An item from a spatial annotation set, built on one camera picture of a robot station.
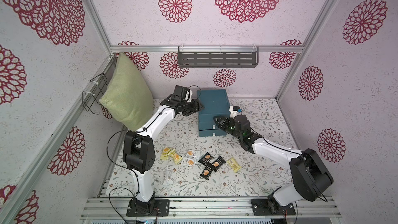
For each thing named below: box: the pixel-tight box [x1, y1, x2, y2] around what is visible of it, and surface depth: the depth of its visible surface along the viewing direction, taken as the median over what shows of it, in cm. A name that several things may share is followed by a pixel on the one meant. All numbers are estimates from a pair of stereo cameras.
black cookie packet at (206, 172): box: [200, 165, 213, 181], surface depth 85 cm
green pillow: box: [98, 51, 154, 132], surface depth 82 cm
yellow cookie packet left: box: [160, 147, 173, 161], surface depth 92 cm
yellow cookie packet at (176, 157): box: [167, 148, 183, 165], surface depth 90 cm
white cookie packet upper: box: [185, 149, 202, 160], surface depth 92 cm
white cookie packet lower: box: [181, 157, 197, 167], surface depth 89 cm
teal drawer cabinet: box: [196, 89, 231, 137], surface depth 91 cm
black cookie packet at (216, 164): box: [206, 155, 227, 172], surface depth 89 cm
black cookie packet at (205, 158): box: [197, 151, 215, 166], surface depth 91 cm
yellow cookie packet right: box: [226, 157, 243, 173], surface depth 89 cm
